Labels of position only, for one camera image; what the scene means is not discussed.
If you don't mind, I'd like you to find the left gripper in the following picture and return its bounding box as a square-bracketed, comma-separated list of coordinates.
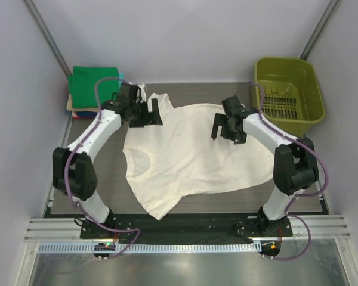
[129, 97, 162, 128]

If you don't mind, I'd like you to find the white t shirt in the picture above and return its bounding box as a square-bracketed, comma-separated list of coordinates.
[123, 93, 274, 220]

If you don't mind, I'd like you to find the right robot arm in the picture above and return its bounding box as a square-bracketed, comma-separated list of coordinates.
[211, 95, 319, 236]

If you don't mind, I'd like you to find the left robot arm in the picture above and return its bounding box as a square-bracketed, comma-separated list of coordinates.
[53, 83, 162, 238]

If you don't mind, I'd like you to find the olive green plastic bin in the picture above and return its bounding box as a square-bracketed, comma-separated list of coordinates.
[251, 57, 325, 137]

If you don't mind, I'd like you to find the green folded t shirt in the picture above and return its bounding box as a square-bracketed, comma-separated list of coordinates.
[68, 66, 120, 108]

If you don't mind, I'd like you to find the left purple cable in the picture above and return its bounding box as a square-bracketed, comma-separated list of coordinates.
[64, 77, 141, 259]

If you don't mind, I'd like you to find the purple cable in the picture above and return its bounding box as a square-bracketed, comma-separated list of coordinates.
[249, 83, 331, 263]
[64, 77, 141, 259]

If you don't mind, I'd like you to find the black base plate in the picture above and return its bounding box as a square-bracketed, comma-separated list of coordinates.
[80, 213, 293, 244]

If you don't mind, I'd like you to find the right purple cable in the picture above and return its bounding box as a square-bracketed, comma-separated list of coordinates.
[249, 83, 331, 263]

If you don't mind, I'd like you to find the slotted cable duct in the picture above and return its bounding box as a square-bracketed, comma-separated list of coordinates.
[38, 241, 261, 254]

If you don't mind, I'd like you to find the aluminium frame rail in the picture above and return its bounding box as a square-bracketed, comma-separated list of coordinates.
[24, 214, 351, 241]

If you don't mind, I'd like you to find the left corner aluminium post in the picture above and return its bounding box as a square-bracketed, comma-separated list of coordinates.
[23, 0, 72, 77]

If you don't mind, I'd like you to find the corner aluminium post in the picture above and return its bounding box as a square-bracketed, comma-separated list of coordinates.
[300, 0, 342, 61]
[23, 0, 72, 77]

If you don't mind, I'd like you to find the right corner aluminium post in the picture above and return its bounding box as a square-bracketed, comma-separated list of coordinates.
[300, 0, 342, 61]

